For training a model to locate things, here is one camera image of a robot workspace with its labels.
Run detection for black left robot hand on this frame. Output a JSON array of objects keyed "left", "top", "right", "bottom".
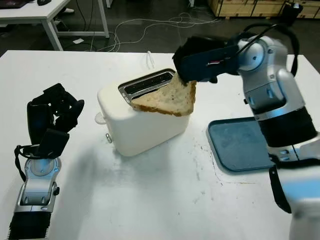
[{"left": 26, "top": 83, "right": 85, "bottom": 151}]

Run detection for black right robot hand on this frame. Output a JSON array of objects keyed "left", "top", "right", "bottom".
[{"left": 172, "top": 36, "right": 231, "bottom": 88}]

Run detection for toasted bread slice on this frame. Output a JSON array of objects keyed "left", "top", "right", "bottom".
[{"left": 131, "top": 74, "right": 197, "bottom": 118}]

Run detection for white toaster lever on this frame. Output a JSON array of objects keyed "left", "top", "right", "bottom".
[{"left": 93, "top": 112, "right": 108, "bottom": 125}]

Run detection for white two-slot toaster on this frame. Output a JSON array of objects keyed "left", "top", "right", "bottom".
[{"left": 93, "top": 67, "right": 196, "bottom": 158}]

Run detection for blue plastic tray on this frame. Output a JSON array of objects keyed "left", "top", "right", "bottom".
[{"left": 206, "top": 116, "right": 278, "bottom": 173}]

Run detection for wooden crate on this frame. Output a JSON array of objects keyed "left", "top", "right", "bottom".
[{"left": 207, "top": 0, "right": 320, "bottom": 19}]

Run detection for black trash bin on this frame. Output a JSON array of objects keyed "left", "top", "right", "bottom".
[{"left": 278, "top": 1, "right": 305, "bottom": 27}]

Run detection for white office desk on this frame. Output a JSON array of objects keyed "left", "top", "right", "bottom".
[{"left": 0, "top": 0, "right": 111, "bottom": 52}]

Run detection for black laptop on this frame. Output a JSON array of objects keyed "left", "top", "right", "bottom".
[{"left": 0, "top": 0, "right": 29, "bottom": 9}]

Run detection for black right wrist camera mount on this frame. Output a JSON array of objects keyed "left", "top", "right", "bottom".
[{"left": 181, "top": 45, "right": 241, "bottom": 84}]

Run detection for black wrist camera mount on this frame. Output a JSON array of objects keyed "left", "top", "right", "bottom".
[
  {"left": 181, "top": 45, "right": 241, "bottom": 84},
  {"left": 37, "top": 128, "right": 70, "bottom": 159}
]

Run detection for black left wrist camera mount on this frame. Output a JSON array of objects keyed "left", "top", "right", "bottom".
[{"left": 37, "top": 128, "right": 70, "bottom": 159}]

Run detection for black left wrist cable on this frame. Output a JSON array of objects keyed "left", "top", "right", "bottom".
[{"left": 13, "top": 144, "right": 38, "bottom": 182}]

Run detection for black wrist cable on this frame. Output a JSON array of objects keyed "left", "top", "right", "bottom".
[
  {"left": 13, "top": 144, "right": 38, "bottom": 182},
  {"left": 243, "top": 23, "right": 300, "bottom": 76}
]

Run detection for white toaster power cord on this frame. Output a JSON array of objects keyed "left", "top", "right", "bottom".
[{"left": 146, "top": 50, "right": 156, "bottom": 70}]

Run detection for white floor cable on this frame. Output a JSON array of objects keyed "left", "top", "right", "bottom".
[{"left": 96, "top": 12, "right": 221, "bottom": 53}]

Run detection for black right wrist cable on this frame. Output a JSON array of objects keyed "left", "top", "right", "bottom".
[{"left": 243, "top": 23, "right": 300, "bottom": 76}]

